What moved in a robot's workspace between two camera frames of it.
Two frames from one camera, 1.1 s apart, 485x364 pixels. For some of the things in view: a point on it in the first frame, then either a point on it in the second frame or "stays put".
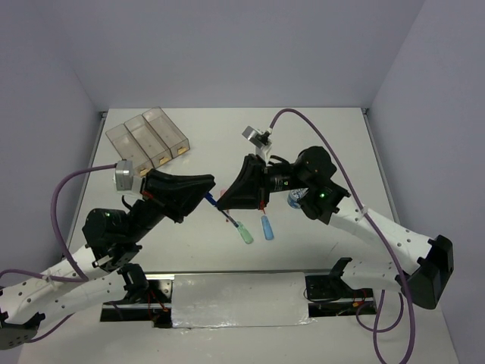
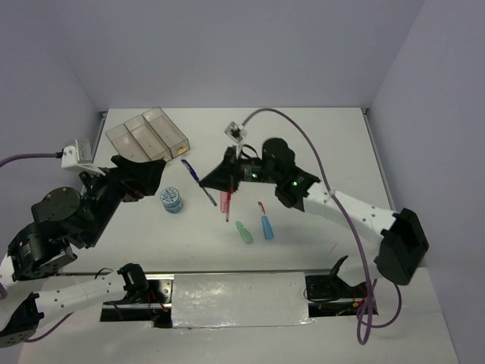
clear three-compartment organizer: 148,140 stays put
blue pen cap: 211,199 → 191,170
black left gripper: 177,196 → 143,177
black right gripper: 251,189 → 227,177
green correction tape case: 245,234 stays put
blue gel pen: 230,218 → 192,171
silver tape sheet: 243,299 stays put
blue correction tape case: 267,228 stays put
